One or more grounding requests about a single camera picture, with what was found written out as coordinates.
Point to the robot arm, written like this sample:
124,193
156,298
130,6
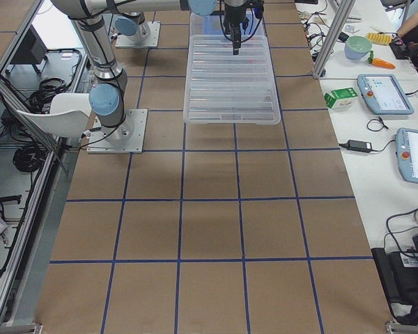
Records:
107,98
207,35

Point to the aluminium frame post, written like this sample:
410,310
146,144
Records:
336,27

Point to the teach pendant tablet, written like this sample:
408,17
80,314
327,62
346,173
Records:
383,94
407,153

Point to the clear plastic box lid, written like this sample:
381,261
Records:
225,88

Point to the yellow toy corn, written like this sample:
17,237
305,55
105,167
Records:
379,38

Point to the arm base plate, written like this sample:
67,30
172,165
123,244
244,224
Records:
129,137
135,36

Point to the black power adapter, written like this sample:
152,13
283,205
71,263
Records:
357,146

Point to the white chair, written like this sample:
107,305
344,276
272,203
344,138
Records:
67,117

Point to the green bowl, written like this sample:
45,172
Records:
357,47

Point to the toy carrot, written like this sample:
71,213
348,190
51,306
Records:
378,62

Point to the green white carton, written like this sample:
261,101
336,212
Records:
340,98

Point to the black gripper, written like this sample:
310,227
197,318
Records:
232,15

